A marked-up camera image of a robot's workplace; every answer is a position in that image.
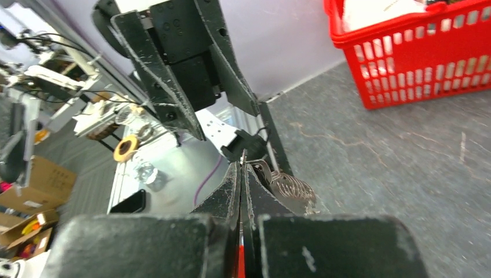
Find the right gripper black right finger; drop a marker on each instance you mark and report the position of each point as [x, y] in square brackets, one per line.
[278, 243]

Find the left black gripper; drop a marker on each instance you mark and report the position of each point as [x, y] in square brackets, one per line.
[183, 61]

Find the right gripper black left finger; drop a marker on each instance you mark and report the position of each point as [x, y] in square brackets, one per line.
[203, 243]

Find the metal keyring holder red handle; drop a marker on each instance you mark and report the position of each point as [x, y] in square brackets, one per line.
[287, 188]

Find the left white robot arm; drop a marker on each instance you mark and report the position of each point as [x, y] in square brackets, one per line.
[228, 140]

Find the black smartphone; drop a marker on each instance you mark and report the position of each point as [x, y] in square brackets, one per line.
[136, 203]

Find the clear glass cup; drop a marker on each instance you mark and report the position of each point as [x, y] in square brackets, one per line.
[145, 173]

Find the yellow tape roll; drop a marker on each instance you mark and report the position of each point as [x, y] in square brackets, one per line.
[126, 148]

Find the cardboard box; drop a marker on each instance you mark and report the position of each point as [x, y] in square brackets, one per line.
[48, 187]

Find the red plastic basket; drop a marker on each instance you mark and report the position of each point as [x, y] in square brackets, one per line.
[442, 52]

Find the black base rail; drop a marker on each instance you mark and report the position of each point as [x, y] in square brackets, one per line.
[276, 153]

